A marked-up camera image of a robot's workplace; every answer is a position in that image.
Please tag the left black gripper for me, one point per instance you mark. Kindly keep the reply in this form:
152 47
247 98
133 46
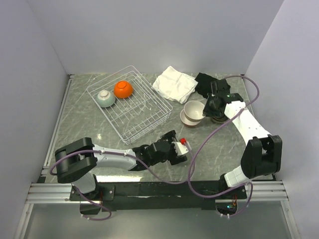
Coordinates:
175 158

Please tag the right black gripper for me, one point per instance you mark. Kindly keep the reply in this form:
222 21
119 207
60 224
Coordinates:
207 111

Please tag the dark brown striped bowl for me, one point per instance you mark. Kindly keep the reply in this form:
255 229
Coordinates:
218 120

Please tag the tan floral bowl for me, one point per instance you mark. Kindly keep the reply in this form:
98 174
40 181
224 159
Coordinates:
193 111

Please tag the red ceramic bowl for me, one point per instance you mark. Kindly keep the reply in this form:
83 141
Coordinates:
186 121

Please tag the orange ceramic bowl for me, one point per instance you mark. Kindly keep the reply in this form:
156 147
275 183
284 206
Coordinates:
123 89

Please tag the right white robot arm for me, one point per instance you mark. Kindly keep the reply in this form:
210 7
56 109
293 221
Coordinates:
263 151

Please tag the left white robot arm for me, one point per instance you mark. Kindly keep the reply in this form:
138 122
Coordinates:
74 162

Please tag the black folded cloth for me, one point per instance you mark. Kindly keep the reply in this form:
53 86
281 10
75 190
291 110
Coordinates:
208 85

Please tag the white folded cloth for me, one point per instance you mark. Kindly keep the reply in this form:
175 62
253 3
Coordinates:
174 85

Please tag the black base beam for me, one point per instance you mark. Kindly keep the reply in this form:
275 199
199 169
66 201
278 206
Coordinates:
154 195

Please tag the pale green ceramic bowl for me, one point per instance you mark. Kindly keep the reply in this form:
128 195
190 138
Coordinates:
105 98

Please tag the white wire dish rack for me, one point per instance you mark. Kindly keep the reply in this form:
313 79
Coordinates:
133 117

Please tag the aluminium frame rail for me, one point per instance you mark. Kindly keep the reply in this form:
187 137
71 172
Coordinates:
45 121

